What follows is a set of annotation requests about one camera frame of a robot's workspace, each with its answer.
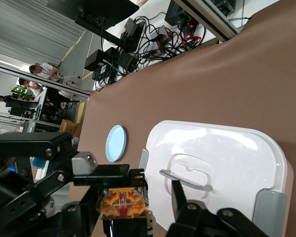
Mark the black finned box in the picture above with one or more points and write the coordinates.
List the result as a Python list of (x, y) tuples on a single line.
[(224, 5)]

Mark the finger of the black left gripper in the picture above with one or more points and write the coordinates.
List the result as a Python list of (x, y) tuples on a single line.
[(101, 175)]

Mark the red lit electronic module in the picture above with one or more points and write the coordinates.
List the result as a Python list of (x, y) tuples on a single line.
[(188, 30)]

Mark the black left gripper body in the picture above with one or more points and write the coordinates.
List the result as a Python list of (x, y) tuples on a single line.
[(14, 205)]

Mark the black standing desk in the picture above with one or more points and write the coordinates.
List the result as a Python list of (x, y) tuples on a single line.
[(101, 7)]

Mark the aluminium camera post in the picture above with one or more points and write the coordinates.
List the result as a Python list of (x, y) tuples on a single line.
[(212, 19)]

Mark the black power brick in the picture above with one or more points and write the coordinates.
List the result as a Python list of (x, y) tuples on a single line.
[(95, 59), (132, 27), (123, 60)]

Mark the blue plastic tub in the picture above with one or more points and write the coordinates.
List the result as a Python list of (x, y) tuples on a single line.
[(38, 163)]

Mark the light blue round plate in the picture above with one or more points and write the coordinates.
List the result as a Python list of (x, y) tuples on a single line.
[(116, 143)]

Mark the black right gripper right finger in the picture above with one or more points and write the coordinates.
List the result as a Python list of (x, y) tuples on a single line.
[(187, 217)]

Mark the person in black clothes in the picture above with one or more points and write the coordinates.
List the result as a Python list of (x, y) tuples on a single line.
[(5, 99)]

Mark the green potted plant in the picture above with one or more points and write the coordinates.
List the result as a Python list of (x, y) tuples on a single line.
[(21, 90)]

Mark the white lidded storage box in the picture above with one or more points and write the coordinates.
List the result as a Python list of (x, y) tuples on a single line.
[(224, 153)]

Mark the brown cardboard box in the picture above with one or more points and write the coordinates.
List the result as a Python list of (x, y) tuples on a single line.
[(78, 130), (66, 126)]

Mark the black electronics box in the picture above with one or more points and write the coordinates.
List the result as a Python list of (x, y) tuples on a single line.
[(173, 13)]

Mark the person in white shirt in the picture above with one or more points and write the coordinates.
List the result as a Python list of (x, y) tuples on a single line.
[(34, 89)]

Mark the grey and orange adapter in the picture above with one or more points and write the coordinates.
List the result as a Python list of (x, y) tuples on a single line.
[(160, 30)]

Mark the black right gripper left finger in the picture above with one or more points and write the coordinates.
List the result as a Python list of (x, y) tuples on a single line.
[(81, 219)]

